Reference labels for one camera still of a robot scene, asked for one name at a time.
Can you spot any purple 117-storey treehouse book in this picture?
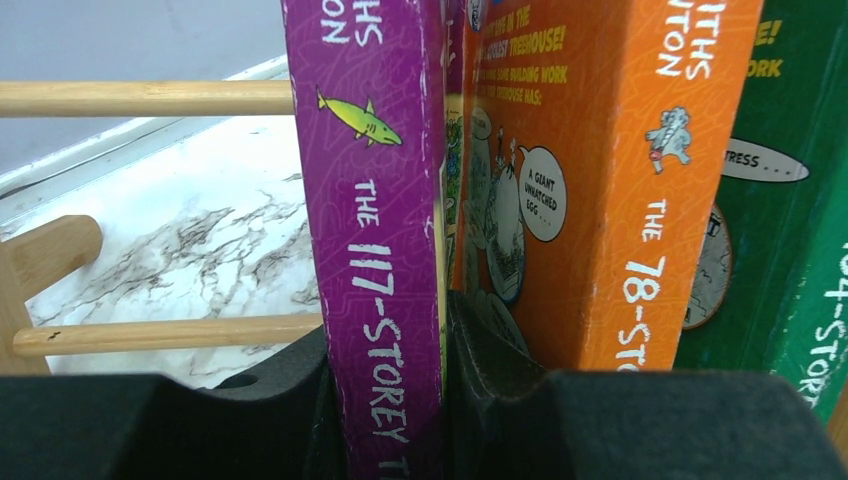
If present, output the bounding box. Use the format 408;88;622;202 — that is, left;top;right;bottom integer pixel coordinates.
282;1;446;479

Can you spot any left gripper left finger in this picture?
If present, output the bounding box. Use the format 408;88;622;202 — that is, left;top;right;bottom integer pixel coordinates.
1;329;345;479

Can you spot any green 104-storey treehouse book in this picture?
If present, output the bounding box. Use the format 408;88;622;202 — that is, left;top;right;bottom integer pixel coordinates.
675;0;847;420

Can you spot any wooden book rack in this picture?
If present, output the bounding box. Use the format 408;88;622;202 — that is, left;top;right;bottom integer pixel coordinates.
1;79;321;388

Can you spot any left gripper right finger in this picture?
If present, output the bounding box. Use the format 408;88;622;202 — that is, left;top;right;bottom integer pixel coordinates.
446;291;847;480

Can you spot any orange 78-storey treehouse book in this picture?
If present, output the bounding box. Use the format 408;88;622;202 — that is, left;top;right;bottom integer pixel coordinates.
448;1;762;372

